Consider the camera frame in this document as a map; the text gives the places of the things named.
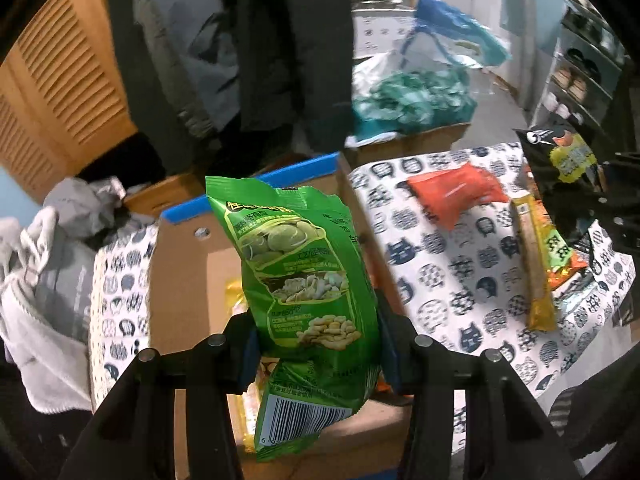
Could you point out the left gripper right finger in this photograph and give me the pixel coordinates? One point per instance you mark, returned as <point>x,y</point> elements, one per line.
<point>417,366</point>

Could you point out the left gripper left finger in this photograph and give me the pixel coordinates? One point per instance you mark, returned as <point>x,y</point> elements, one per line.
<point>221,364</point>

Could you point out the black snack bag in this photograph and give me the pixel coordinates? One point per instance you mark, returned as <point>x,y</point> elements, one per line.
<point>563,165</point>

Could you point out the long yellow biscuit pack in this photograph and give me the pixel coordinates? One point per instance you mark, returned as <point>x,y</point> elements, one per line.
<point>234,298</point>

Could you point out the large orange chips bag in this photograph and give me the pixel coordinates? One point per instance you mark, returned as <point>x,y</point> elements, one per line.
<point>560,261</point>

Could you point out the green pea snack bag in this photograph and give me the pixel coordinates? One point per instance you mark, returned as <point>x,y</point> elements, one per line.
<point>309,291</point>

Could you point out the red snack bag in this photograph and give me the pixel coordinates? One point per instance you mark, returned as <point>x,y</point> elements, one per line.
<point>447,194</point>

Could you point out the blue cardboard box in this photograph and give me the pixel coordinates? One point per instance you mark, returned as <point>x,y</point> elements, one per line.
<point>192,266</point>

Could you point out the cat pattern tablecloth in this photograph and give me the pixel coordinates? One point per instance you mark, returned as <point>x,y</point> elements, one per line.
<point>467,288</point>

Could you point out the shoe rack with shoes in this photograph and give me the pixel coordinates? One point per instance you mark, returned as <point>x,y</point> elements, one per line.
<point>587,62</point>

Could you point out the brown cardboard box floor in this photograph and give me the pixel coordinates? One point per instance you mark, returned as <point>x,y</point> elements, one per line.
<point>431,141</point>

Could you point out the grey white clothes pile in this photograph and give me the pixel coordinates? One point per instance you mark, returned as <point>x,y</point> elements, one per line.
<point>74,293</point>

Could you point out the teal cloth in box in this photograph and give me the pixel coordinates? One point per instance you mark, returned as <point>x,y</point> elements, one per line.
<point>414,102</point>

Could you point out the blue plastic bag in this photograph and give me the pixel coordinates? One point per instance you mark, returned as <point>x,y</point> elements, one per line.
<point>444,35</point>

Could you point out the dark hanging coats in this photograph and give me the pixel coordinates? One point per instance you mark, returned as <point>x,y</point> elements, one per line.
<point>226,86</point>

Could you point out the wooden louvered door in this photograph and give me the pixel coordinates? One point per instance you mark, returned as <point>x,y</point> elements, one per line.
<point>63,104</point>

